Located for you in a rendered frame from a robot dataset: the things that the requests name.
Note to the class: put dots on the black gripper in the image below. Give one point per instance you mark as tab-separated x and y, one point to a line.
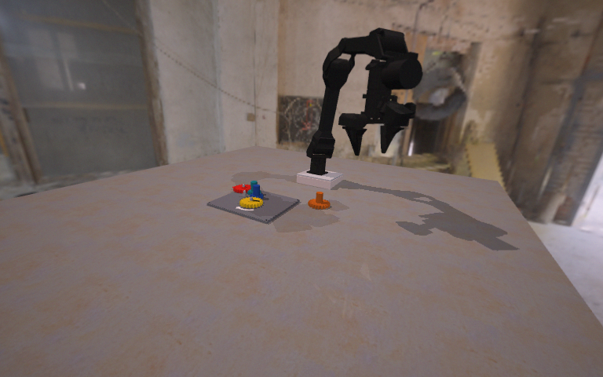
354	123

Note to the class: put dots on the teal gear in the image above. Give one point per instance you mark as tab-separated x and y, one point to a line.
251	187

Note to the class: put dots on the red gear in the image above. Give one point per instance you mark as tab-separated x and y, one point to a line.
240	189

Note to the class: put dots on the yellow gear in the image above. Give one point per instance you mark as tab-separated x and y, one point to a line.
256	202

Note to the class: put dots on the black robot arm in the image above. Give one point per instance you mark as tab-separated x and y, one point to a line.
400	71

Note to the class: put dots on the orange gear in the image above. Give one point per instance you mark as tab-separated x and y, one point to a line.
319	202

